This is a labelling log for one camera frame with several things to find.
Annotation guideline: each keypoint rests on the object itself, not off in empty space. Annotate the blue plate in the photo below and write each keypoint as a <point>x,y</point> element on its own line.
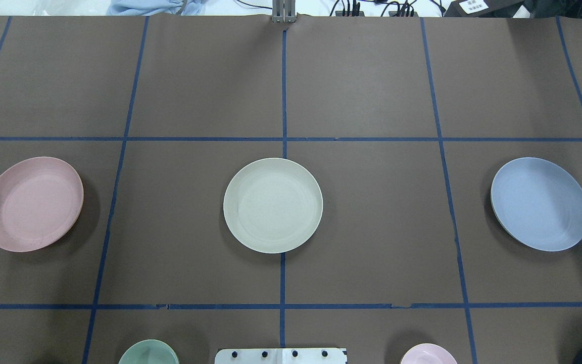
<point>538,203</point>

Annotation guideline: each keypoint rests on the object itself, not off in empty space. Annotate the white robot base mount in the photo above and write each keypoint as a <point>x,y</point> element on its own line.
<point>282,355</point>

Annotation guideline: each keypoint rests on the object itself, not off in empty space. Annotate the black box with label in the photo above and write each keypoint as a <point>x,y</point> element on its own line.
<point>483,9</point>

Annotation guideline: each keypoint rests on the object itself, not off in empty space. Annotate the grey metal camera post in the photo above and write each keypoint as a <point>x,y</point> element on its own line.
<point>284,11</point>

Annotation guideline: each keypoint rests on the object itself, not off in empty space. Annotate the light blue cloth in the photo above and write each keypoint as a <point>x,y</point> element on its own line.
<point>149,8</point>

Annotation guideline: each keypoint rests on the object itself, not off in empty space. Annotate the green bowl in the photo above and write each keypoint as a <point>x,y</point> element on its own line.
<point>149,351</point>

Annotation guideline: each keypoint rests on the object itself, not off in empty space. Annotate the pink plate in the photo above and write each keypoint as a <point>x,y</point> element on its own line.
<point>41,199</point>

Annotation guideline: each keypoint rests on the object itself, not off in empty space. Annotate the cream white plate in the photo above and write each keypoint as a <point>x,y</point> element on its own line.
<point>273,205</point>

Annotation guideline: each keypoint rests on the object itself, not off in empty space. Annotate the pink bowl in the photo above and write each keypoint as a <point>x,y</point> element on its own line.
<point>427,353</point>

